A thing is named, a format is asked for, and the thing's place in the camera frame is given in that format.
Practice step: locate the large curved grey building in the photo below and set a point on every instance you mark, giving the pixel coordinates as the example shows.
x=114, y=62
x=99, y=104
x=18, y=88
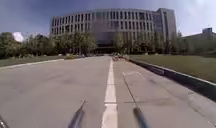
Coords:
x=109, y=23

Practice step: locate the robot's own part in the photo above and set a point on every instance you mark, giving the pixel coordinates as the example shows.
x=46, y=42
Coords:
x=77, y=117
x=140, y=118

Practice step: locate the row of trees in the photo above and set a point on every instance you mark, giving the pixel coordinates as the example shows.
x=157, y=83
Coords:
x=39, y=43

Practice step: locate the pale kerb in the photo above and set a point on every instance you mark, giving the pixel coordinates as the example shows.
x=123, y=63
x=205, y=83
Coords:
x=26, y=63

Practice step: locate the low grey building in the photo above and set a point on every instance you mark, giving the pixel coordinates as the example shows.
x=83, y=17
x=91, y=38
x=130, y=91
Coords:
x=202, y=40

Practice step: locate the dark low kerb wall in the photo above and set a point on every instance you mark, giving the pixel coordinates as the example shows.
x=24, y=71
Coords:
x=182, y=78

